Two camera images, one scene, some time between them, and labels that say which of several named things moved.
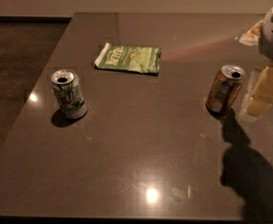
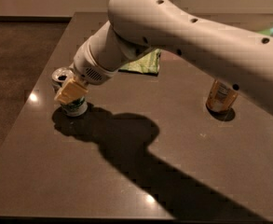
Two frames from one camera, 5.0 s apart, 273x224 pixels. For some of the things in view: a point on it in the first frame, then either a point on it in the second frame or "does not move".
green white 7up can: (69, 93) does not move
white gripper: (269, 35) to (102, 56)
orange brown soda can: (225, 89) does not move
